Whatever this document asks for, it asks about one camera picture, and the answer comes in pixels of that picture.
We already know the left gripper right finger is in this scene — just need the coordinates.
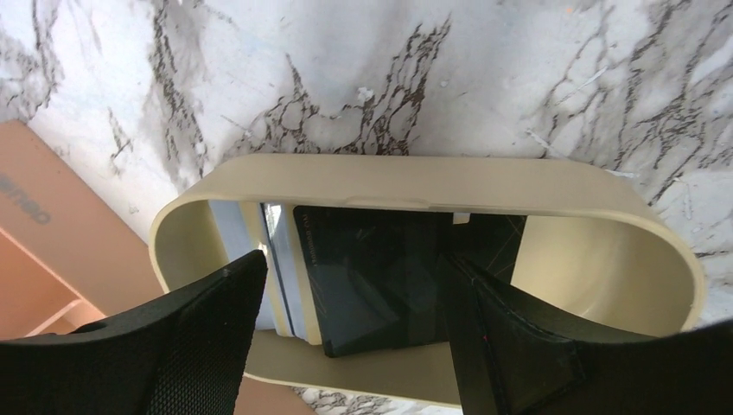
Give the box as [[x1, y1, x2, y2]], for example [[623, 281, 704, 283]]
[[437, 254, 732, 414]]

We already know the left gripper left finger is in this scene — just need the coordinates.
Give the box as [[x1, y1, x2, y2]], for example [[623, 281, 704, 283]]
[[1, 250, 267, 414]]

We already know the stack of credit cards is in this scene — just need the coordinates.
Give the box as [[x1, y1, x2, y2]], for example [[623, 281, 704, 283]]
[[209, 200, 527, 357]]

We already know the beige oval tray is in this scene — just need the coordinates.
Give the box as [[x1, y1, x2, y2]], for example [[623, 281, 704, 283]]
[[150, 154, 705, 406]]

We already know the orange plastic file organizer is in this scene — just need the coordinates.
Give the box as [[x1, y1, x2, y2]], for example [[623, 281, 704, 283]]
[[1, 120, 309, 414]]

